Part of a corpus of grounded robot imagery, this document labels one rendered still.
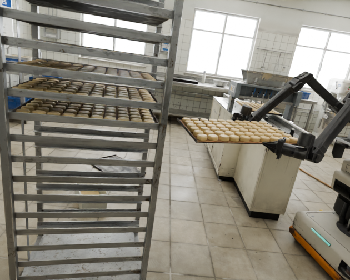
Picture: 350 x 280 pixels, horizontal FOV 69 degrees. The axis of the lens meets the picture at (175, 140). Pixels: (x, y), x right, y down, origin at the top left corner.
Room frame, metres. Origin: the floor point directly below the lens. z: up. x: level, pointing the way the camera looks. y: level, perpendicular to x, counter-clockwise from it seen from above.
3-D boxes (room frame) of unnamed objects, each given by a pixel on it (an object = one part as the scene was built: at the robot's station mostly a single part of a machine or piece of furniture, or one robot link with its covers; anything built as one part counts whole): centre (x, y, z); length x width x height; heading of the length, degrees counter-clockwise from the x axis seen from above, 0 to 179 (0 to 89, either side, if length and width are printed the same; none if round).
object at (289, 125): (3.08, -1.05, 0.87); 2.01 x 0.03 x 0.07; 3
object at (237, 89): (2.96, -0.91, 1.01); 0.72 x 0.33 x 0.34; 93
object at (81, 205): (1.98, 0.67, 0.08); 0.30 x 0.22 x 0.16; 34
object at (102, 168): (2.75, 0.64, 0.01); 0.60 x 0.40 x 0.03; 50
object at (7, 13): (1.01, 0.36, 1.41); 0.64 x 0.03 x 0.03; 105
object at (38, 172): (1.39, 0.46, 0.60); 0.64 x 0.03 x 0.03; 105
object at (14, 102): (4.15, 2.71, 0.28); 0.56 x 0.38 x 0.20; 12
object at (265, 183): (2.46, -0.94, 0.45); 0.70 x 0.34 x 0.90; 3
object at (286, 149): (1.18, -0.54, 1.00); 0.07 x 0.07 x 0.10; 60
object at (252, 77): (2.96, -0.91, 1.25); 0.56 x 0.29 x 0.14; 93
